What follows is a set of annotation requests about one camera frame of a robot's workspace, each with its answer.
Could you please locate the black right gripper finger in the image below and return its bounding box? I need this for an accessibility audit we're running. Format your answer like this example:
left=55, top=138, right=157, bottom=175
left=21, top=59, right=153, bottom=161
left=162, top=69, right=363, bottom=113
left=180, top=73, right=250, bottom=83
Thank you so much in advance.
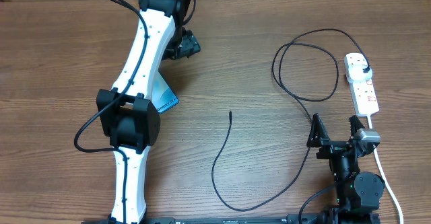
left=306, top=113, right=329, bottom=147
left=349, top=115, right=364, bottom=140

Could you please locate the white charger adapter plug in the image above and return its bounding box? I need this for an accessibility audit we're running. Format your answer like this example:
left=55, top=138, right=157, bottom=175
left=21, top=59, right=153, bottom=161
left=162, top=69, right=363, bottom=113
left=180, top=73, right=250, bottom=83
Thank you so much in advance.
left=346, top=65, right=373, bottom=83

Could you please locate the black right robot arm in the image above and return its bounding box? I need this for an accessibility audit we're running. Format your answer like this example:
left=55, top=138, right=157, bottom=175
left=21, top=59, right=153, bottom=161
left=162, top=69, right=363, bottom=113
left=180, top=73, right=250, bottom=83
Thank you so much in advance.
left=298, top=114, right=386, bottom=223

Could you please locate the blue Galaxy smartphone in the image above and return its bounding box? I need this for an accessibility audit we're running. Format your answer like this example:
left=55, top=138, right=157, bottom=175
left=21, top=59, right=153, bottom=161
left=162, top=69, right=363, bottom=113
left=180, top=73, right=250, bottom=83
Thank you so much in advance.
left=152, top=71, right=179, bottom=114

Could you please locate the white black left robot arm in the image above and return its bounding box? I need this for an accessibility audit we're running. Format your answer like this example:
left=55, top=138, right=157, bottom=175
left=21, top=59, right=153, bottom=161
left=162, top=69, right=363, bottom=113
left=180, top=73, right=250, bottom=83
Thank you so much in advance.
left=96, top=0, right=201, bottom=223

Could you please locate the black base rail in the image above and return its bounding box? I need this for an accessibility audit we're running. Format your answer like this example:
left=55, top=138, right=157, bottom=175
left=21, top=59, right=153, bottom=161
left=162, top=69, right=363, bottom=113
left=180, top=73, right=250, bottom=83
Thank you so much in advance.
left=81, top=213, right=381, bottom=224

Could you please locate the white power strip cord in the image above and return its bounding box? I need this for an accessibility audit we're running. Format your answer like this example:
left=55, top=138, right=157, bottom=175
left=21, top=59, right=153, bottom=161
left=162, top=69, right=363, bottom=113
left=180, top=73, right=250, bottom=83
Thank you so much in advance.
left=366, top=114, right=405, bottom=224

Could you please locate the white power strip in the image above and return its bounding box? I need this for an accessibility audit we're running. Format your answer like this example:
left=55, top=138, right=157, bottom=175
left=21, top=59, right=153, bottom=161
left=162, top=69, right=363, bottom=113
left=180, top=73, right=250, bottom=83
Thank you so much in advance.
left=344, top=52, right=379, bottom=117

